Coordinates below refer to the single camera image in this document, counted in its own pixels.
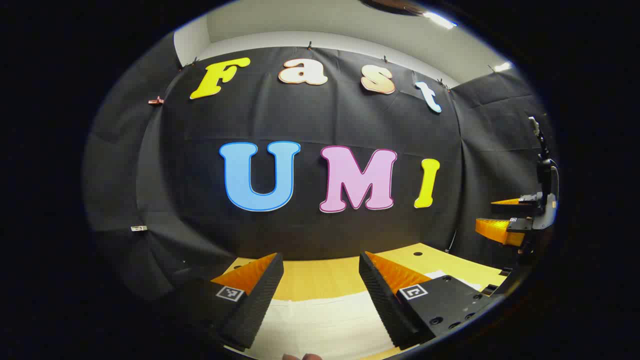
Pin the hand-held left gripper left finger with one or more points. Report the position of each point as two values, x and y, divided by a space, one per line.
255 305

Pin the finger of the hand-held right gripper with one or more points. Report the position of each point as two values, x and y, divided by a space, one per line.
500 230
520 201

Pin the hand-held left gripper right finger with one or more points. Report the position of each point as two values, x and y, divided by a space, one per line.
382 305

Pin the white jeans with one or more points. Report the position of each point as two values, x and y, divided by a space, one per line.
325 325

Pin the ceiling light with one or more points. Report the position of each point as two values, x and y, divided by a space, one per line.
440 20
502 66

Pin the white cloth clip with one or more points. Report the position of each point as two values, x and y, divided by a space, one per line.
139 228

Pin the black backdrop cloth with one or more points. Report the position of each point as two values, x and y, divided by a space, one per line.
300 115

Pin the copper cloth clip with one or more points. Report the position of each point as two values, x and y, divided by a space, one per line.
156 101

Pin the black table edge bracket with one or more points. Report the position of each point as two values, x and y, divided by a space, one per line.
505 272
490 289

